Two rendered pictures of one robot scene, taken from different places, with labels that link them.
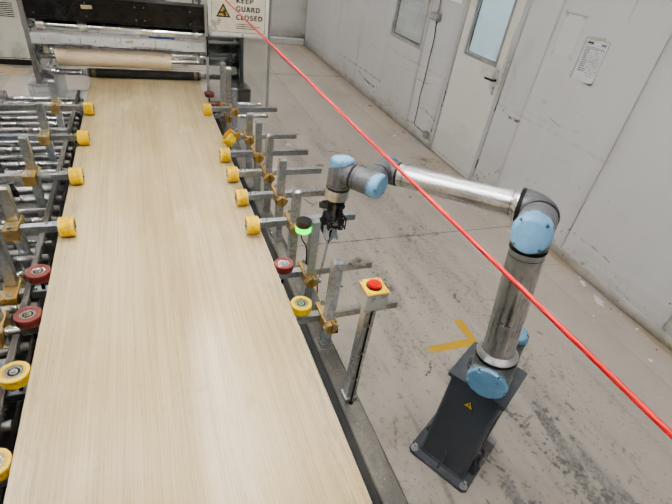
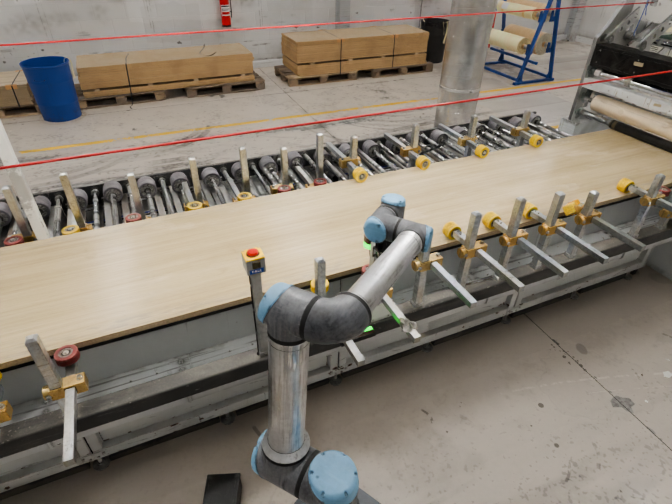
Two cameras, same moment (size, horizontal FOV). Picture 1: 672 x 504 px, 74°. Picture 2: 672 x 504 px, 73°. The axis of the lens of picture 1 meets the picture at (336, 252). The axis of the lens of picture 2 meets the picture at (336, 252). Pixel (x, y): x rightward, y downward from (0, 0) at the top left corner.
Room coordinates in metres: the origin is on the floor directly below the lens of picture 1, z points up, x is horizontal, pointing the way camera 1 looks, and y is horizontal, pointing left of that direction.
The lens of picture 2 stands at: (1.33, -1.43, 2.20)
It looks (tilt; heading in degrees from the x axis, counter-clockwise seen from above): 36 degrees down; 91
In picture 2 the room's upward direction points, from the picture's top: 1 degrees clockwise
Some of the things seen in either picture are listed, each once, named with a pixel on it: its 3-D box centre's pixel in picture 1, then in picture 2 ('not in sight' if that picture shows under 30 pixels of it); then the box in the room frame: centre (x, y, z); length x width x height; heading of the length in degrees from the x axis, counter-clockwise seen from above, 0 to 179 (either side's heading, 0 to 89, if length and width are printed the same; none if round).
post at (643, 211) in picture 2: (234, 122); (643, 212); (3.04, 0.86, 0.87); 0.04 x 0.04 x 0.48; 26
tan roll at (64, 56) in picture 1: (144, 60); (667, 128); (3.58, 1.72, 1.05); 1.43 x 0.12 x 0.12; 116
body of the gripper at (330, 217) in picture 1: (334, 213); (386, 248); (1.50, 0.03, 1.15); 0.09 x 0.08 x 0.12; 26
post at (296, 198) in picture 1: (293, 236); (421, 273); (1.69, 0.21, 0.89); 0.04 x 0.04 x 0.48; 26
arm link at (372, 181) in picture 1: (368, 181); (382, 225); (1.47, -0.08, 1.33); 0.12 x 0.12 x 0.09; 63
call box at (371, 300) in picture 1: (371, 295); (253, 262); (1.01, -0.12, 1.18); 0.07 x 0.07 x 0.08; 26
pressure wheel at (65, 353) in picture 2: not in sight; (70, 361); (0.33, -0.34, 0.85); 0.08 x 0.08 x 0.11
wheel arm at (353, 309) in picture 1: (347, 311); (338, 326); (1.32, -0.08, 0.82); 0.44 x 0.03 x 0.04; 116
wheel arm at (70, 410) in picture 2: not in sight; (70, 407); (0.42, -0.52, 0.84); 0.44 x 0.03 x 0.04; 116
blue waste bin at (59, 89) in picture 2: not in sight; (54, 88); (-2.45, 4.47, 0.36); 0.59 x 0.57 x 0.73; 115
